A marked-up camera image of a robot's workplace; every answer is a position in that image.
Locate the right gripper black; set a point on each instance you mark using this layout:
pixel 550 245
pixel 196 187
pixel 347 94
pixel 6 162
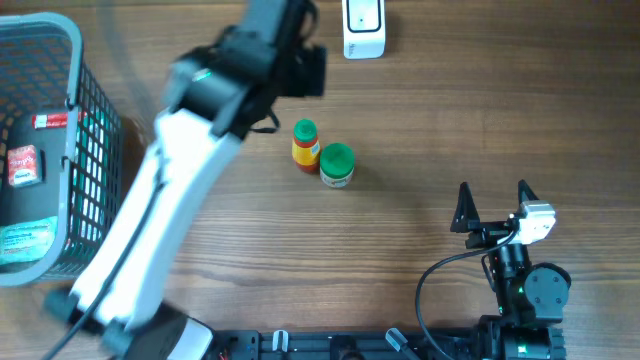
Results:
pixel 467 216

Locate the green lid jar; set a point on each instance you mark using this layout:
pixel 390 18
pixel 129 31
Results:
pixel 337 164

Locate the yellow sauce bottle green cap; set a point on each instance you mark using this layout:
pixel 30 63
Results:
pixel 306 147

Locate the red white toothpaste box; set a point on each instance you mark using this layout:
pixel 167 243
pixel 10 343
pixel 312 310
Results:
pixel 50 121

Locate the small red white carton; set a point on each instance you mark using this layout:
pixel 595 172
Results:
pixel 24 166

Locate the teal white tissue pack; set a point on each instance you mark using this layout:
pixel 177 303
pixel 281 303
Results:
pixel 27 241

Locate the green 3M gloves pack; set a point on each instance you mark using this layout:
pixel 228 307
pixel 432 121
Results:
pixel 91 199

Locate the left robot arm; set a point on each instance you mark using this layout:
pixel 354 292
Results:
pixel 215 96

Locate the white barcode scanner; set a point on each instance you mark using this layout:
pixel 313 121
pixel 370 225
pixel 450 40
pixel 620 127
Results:
pixel 364 29

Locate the grey plastic mesh basket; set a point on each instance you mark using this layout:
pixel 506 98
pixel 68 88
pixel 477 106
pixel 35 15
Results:
pixel 61 146

